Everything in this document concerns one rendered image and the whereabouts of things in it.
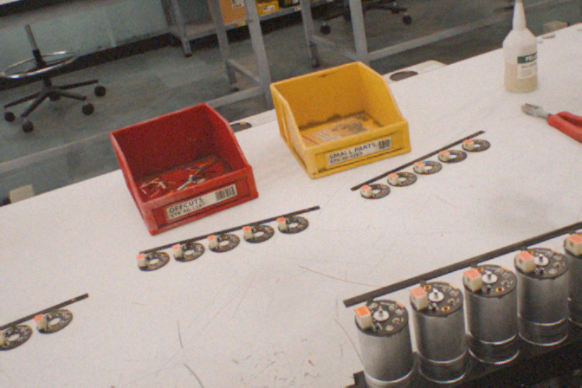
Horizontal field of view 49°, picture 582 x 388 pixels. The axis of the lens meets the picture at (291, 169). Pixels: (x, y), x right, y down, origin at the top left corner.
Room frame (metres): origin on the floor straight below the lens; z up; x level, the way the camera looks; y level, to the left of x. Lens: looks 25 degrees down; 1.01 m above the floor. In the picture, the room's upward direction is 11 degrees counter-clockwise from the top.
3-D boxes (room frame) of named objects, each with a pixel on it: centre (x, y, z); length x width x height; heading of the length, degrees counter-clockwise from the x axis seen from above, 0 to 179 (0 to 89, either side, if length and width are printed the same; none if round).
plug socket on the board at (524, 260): (0.25, -0.10, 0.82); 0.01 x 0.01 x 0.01; 11
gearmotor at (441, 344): (0.24, -0.05, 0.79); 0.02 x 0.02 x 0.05
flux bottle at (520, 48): (0.63, -0.26, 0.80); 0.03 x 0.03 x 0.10
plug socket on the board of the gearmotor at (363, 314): (0.23, -0.02, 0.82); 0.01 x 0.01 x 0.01; 11
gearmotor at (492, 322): (0.25, -0.08, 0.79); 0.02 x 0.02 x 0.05
